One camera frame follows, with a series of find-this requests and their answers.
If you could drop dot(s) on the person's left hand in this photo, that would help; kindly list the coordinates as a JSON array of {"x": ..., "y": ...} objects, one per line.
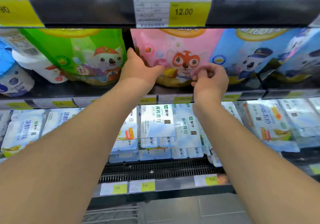
[{"x": 136, "y": 71}]

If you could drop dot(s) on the person's right hand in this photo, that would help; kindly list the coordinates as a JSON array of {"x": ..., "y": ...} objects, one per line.
[{"x": 212, "y": 86}]

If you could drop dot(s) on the person's right thumb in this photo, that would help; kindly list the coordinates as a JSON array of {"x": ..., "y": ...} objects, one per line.
[{"x": 197, "y": 83}]

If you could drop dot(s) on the person's left thumb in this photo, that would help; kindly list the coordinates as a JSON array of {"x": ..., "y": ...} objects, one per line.
[{"x": 157, "y": 70}]

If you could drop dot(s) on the pink cartoon fox drink pack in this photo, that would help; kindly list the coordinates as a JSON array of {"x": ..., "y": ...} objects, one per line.
[{"x": 175, "y": 46}]

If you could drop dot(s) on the person's left forearm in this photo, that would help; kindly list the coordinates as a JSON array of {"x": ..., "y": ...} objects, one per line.
[{"x": 67, "y": 153}]

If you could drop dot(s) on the person's right forearm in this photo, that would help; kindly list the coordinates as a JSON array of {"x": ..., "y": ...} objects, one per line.
[{"x": 250, "y": 161}]

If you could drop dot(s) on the blue cartoon koala drink pack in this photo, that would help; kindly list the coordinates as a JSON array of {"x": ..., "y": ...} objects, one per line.
[
  {"x": 302, "y": 61},
  {"x": 240, "y": 56}
]

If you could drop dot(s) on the pile of white green-print multipacks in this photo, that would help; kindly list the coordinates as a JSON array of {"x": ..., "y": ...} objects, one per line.
[{"x": 157, "y": 123}]

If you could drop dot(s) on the large white yellow price label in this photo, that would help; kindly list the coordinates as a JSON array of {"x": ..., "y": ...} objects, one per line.
[
  {"x": 172, "y": 9},
  {"x": 17, "y": 12}
]

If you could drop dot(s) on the white multipack with yellow print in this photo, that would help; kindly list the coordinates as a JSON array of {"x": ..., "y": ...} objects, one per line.
[{"x": 270, "y": 123}]

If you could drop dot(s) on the green cartoon koala drink pack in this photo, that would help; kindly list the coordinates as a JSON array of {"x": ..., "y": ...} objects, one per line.
[{"x": 75, "y": 51}]

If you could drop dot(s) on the white yellow orange price tag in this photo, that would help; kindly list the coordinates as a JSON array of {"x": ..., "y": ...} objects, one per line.
[{"x": 211, "y": 180}]

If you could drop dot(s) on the row of small yellow labels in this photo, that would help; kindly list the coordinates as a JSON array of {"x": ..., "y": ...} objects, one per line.
[{"x": 63, "y": 104}]

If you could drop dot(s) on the white blue yogurt multipack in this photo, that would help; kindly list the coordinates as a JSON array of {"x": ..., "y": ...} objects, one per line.
[
  {"x": 58, "y": 120},
  {"x": 22, "y": 131}
]

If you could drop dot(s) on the pale blue yogurt multipack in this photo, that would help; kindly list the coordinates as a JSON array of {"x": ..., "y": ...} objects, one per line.
[{"x": 302, "y": 118}]

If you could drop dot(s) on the white bottle with red print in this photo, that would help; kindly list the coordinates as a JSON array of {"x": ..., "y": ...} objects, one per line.
[{"x": 37, "y": 61}]

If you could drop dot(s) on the blue and white bottle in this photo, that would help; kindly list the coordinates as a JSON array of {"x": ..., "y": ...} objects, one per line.
[{"x": 12, "y": 81}]

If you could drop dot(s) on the black shelf edge rail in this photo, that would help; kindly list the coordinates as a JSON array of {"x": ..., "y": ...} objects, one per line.
[
  {"x": 250, "y": 95},
  {"x": 82, "y": 9}
]

